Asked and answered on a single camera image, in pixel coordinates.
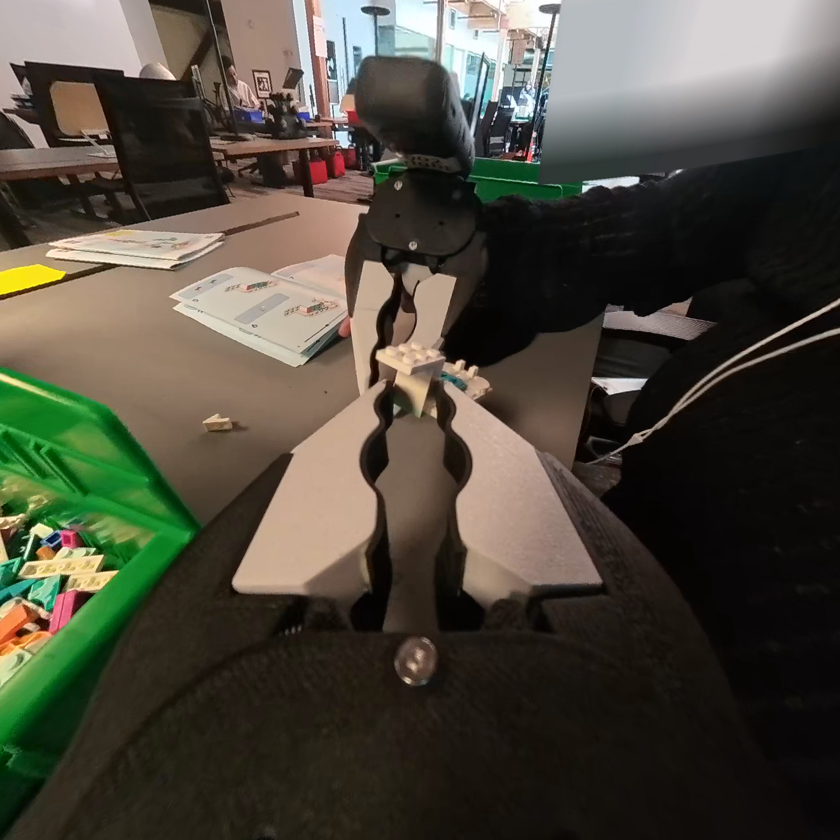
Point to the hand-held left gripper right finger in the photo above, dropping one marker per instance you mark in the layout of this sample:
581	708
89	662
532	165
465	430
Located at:
518	518

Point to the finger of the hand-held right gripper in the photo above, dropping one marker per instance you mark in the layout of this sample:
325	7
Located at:
364	308
439	308

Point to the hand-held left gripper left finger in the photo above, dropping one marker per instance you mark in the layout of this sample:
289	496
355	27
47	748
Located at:
308	512

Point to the white lego assembly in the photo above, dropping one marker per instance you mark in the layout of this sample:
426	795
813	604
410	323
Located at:
410	367

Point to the pile of mixed lego bricks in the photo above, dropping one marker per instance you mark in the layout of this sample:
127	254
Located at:
46	577

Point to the small white angled lego piece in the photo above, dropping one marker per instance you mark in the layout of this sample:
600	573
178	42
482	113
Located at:
218	423

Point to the red storage bin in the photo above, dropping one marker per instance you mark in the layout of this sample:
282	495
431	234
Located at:
318	172
336	164

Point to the open instruction booklet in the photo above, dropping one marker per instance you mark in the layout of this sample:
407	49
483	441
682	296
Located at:
256	308

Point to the brown wooden table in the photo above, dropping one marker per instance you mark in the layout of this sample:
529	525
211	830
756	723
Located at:
52	161
275	145

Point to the black device on table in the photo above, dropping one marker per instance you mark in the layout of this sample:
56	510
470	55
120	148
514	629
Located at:
285	118

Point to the blue storage bin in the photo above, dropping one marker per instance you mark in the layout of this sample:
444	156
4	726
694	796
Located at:
249	117

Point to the black floor lamp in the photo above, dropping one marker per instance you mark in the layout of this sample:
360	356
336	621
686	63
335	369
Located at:
374	8
550	8

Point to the white paper sheet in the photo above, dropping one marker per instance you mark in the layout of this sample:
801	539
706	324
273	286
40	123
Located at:
656	325

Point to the closed instruction booklet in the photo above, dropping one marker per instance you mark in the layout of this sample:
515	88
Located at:
131	246

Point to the black mesh office chair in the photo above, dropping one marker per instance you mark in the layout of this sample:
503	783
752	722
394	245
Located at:
157	151

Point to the yellow paper sheet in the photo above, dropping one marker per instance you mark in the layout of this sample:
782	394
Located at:
26	279

